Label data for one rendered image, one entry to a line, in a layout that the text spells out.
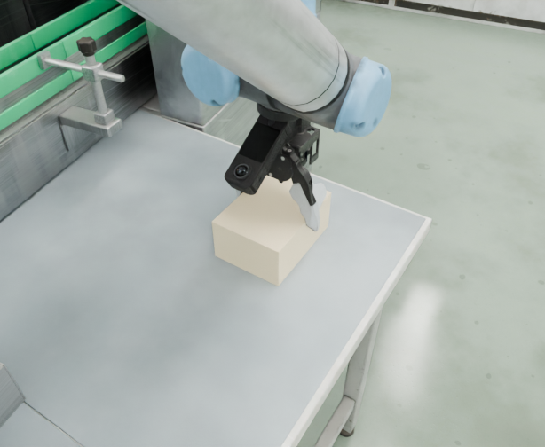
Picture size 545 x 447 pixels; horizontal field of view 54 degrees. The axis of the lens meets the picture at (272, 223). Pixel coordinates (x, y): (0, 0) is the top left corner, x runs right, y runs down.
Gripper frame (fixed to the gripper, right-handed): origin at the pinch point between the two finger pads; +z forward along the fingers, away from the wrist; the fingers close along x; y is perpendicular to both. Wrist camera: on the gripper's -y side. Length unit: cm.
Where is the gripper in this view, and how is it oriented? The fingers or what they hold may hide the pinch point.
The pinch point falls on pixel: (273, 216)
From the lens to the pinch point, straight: 84.9
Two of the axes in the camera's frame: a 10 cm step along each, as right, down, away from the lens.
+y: 5.4, -5.7, 6.2
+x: -8.4, -3.7, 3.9
